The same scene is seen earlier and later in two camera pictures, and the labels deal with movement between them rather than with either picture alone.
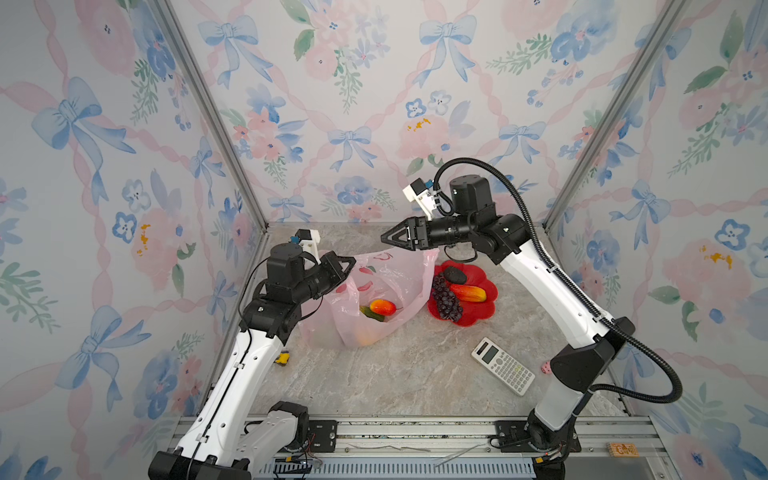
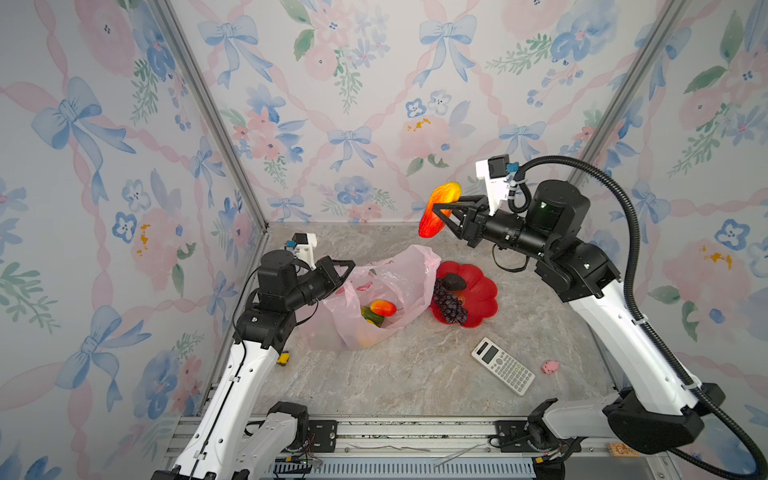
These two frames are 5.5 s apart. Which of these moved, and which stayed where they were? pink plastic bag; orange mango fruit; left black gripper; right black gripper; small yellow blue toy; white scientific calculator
Moved: right black gripper; orange mango fruit
Stayed: small yellow blue toy; left black gripper; pink plastic bag; white scientific calculator
